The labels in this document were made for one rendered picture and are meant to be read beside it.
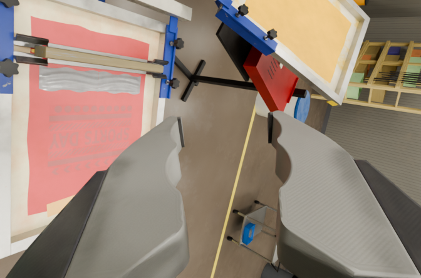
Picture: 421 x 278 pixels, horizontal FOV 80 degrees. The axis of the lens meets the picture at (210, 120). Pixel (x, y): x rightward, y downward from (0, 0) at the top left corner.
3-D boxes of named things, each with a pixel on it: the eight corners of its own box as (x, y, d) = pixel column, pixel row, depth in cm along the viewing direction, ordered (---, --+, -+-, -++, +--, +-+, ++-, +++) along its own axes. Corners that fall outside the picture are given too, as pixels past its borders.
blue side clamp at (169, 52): (160, 96, 114) (170, 98, 110) (151, 96, 110) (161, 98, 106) (166, 27, 110) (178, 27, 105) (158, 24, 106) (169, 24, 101)
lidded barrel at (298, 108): (264, 120, 430) (304, 129, 391) (250, 114, 386) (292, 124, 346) (272, 89, 431) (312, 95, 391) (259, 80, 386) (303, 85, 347)
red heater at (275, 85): (289, 65, 209) (303, 66, 202) (269, 113, 198) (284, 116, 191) (268, 7, 163) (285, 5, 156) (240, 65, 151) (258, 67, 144)
